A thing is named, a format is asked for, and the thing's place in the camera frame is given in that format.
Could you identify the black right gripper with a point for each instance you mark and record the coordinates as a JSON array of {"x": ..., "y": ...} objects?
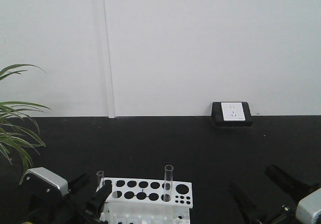
[{"x": 295, "y": 188}]

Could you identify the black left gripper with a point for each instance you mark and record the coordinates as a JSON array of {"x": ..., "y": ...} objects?
[{"x": 47, "y": 205}]

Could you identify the short glass test tube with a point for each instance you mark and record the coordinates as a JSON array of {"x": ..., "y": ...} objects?
[{"x": 100, "y": 179}]

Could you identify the tall glass test tube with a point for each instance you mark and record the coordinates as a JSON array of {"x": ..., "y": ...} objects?
[{"x": 168, "y": 182}]

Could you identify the white test tube rack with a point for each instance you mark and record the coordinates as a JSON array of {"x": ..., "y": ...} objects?
[{"x": 142, "y": 201}]

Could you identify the green plant leaves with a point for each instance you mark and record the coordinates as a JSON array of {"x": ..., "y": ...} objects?
[{"x": 18, "y": 138}]

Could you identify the white socket on black base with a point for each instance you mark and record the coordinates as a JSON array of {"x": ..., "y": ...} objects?
[{"x": 231, "y": 114}]

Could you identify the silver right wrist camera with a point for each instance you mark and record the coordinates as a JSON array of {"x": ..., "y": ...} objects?
[{"x": 308, "y": 209}]

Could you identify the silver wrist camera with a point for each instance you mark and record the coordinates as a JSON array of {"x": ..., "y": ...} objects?
[
  {"x": 50, "y": 178},
  {"x": 308, "y": 209}
]

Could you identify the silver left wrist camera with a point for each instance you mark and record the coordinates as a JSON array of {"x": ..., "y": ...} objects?
[{"x": 50, "y": 178}]

